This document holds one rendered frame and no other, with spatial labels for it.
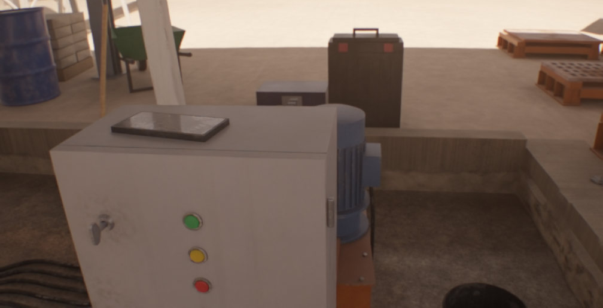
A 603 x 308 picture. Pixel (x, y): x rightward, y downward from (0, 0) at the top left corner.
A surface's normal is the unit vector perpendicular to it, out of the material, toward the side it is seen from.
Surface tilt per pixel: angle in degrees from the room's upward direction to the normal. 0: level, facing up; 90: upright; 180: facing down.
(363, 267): 0
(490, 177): 90
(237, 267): 90
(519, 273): 0
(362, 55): 90
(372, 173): 90
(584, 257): 27
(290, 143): 0
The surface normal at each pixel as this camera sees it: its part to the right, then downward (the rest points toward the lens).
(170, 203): -0.14, 0.36
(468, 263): -0.03, -0.93
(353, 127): 0.54, 0.29
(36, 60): 0.81, 0.19
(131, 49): 0.43, 0.63
